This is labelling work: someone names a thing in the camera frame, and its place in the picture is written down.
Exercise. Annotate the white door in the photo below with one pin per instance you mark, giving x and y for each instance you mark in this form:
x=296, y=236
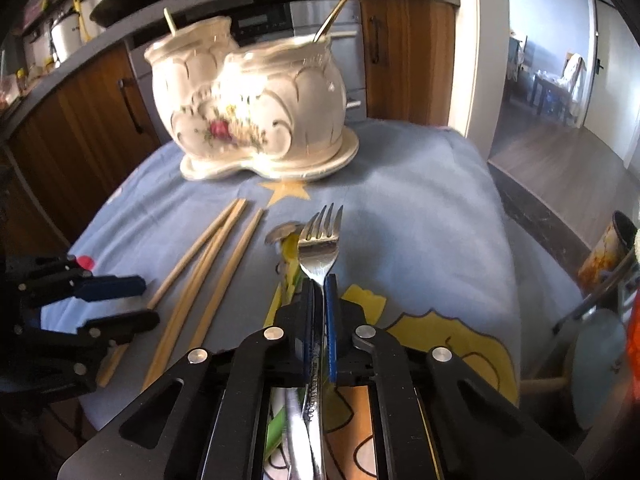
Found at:
x=607, y=60

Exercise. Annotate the wooden cabinet door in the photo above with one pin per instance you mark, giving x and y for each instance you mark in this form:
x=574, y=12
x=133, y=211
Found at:
x=415, y=60
x=75, y=135

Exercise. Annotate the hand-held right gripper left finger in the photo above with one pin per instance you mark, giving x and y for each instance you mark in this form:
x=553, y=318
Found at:
x=307, y=327

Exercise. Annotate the yellow spatula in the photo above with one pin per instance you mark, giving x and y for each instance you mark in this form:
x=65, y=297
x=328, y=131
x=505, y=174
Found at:
x=82, y=27

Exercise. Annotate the chair with white cloth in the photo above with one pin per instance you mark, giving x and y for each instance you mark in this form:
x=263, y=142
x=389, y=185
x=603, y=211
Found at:
x=572, y=77

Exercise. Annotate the gold metal utensil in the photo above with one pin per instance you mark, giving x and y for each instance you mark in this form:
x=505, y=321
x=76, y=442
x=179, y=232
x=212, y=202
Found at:
x=334, y=15

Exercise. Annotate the yellow plastic fork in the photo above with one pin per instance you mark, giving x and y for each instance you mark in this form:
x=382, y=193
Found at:
x=291, y=255

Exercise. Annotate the white floral ceramic utensil holder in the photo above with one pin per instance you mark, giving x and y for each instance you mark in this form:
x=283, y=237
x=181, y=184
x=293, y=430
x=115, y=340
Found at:
x=280, y=100

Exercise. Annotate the white kettle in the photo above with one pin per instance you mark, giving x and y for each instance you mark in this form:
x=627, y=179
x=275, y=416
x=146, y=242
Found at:
x=65, y=37

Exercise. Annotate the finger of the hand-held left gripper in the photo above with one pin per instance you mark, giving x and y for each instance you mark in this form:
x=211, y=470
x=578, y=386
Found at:
x=127, y=324
x=115, y=287

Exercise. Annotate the dark side table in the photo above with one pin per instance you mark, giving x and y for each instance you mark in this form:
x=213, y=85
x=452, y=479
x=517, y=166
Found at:
x=547, y=80

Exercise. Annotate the cloth covered dining table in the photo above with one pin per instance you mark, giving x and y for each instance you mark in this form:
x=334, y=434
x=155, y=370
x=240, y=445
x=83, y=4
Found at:
x=517, y=55

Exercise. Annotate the blue cartoon printed tablecloth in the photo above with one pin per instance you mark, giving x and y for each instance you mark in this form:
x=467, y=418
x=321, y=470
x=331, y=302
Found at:
x=425, y=240

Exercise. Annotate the rusty metal can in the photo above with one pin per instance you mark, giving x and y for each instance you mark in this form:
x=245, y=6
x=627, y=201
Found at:
x=602, y=255

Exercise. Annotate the wooden chopstick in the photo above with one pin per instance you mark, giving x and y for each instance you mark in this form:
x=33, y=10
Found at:
x=197, y=250
x=234, y=265
x=193, y=285

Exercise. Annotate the silver metal fork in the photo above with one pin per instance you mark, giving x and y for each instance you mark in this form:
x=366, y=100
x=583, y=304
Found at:
x=320, y=250

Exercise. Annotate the orange object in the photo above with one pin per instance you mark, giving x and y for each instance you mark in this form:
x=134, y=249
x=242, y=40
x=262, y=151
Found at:
x=634, y=330

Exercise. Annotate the group of countertop jars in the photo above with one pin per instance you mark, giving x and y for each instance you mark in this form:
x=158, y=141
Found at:
x=15, y=85

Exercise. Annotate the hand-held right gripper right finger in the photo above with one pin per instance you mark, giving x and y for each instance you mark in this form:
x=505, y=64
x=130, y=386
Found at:
x=331, y=330

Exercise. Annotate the round glass side table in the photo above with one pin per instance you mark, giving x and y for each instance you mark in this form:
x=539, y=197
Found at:
x=597, y=360

